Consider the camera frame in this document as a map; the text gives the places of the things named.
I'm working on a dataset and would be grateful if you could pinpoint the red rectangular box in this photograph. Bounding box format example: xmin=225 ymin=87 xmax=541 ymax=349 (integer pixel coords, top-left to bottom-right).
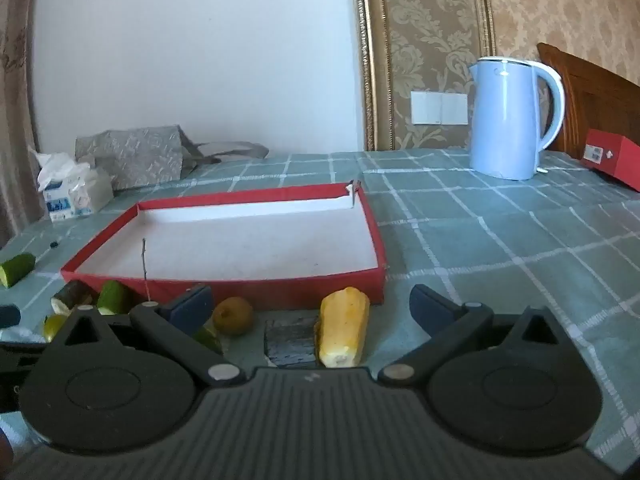
xmin=582 ymin=128 xmax=640 ymax=194

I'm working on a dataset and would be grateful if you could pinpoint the yellow corn cob piece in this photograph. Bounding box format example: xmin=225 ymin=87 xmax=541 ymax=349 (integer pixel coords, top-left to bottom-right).
xmin=314 ymin=286 xmax=371 ymax=368

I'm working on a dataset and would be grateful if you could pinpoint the white wall switch plate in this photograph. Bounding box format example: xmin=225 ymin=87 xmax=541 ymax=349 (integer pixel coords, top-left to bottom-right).
xmin=411 ymin=90 xmax=470 ymax=126

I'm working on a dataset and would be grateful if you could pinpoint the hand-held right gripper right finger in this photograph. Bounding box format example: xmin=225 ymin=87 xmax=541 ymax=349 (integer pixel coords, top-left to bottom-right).
xmin=377 ymin=284 xmax=584 ymax=387

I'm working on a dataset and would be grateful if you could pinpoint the wooden headboard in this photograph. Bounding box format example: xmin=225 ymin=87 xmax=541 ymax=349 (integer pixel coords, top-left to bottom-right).
xmin=537 ymin=42 xmax=640 ymax=161

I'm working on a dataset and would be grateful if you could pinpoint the dark-skinned vegetable piece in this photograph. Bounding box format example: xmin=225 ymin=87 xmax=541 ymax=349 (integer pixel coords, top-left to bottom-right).
xmin=50 ymin=280 xmax=97 ymax=316

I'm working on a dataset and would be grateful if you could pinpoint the grey patterned paper bag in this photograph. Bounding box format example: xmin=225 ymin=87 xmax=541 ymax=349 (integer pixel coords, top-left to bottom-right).
xmin=75 ymin=124 xmax=271 ymax=191

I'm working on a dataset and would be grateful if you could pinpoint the green cucumber end piece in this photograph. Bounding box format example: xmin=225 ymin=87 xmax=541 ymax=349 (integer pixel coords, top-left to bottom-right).
xmin=0 ymin=252 xmax=37 ymax=289

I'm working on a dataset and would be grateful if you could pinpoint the patterned curtain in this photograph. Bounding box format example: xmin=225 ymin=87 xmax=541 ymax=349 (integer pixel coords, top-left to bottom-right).
xmin=0 ymin=0 xmax=53 ymax=251

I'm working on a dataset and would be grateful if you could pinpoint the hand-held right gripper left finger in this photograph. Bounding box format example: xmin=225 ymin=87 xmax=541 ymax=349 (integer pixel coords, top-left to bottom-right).
xmin=47 ymin=284 xmax=247 ymax=389

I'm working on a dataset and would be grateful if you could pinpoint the gold wall moulding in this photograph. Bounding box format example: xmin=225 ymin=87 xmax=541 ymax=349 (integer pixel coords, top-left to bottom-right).
xmin=351 ymin=0 xmax=380 ymax=152

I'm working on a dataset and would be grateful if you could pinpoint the thin stick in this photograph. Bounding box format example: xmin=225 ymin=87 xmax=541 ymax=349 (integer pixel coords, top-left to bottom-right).
xmin=140 ymin=238 xmax=152 ymax=306

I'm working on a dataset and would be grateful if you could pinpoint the green checked tablecloth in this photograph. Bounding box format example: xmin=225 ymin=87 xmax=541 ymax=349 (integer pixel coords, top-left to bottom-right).
xmin=0 ymin=147 xmax=640 ymax=480

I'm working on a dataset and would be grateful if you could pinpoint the light blue electric kettle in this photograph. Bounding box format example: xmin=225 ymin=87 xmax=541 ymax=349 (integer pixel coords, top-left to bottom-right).
xmin=467 ymin=56 xmax=567 ymax=181

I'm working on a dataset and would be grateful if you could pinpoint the dark grey block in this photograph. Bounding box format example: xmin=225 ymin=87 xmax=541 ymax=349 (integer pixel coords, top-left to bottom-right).
xmin=263 ymin=317 xmax=321 ymax=367

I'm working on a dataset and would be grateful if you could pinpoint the white tissue pack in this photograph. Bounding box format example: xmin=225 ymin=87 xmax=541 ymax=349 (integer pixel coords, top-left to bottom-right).
xmin=36 ymin=150 xmax=115 ymax=222

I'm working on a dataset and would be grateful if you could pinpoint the brown kiwi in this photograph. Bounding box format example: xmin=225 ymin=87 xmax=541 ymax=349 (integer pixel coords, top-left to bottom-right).
xmin=212 ymin=296 xmax=254 ymax=336

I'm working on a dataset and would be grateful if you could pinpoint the red shallow cardboard box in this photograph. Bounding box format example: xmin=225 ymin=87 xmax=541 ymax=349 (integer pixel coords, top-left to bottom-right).
xmin=61 ymin=182 xmax=388 ymax=311

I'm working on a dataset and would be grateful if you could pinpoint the green lime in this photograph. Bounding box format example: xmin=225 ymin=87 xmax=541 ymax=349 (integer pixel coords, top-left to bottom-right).
xmin=42 ymin=314 xmax=69 ymax=344

